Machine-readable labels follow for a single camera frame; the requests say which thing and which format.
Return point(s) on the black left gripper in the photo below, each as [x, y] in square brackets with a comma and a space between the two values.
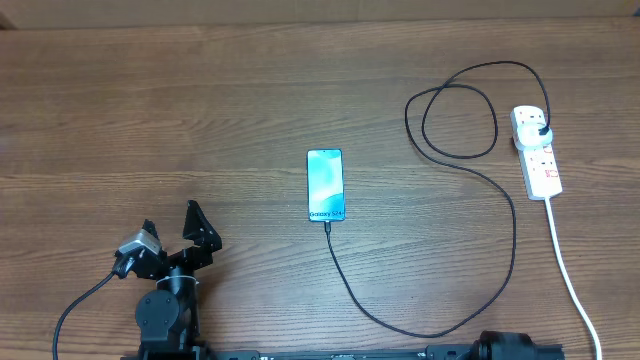
[199, 257]

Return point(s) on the smartphone with teal screen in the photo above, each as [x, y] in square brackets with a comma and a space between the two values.
[325, 185]

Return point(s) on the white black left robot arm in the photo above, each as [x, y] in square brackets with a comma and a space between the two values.
[168, 317]

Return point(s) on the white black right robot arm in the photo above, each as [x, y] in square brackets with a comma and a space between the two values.
[493, 345]

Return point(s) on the white charger plug adapter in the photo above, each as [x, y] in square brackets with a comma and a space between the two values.
[527, 136]

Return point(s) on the white power strip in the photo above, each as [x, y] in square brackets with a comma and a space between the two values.
[539, 166]

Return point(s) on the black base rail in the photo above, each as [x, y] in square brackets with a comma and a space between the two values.
[433, 352]

